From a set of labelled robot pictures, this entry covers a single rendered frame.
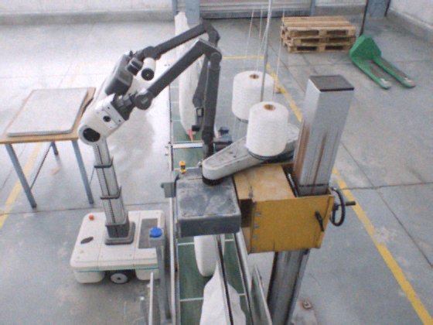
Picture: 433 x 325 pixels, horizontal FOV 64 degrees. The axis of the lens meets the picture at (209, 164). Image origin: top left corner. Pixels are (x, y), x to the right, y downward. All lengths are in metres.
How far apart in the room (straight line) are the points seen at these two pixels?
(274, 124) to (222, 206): 0.37
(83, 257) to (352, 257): 2.05
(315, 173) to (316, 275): 1.55
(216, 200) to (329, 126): 0.49
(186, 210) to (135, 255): 1.33
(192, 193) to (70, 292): 1.69
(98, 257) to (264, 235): 1.45
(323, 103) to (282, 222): 0.51
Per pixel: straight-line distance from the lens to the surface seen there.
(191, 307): 2.17
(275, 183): 1.44
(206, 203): 1.32
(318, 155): 1.35
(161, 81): 1.60
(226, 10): 8.94
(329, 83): 1.26
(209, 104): 1.62
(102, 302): 2.73
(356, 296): 2.85
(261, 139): 1.20
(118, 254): 2.61
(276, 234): 1.50
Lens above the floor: 2.25
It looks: 37 degrees down
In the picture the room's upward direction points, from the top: straight up
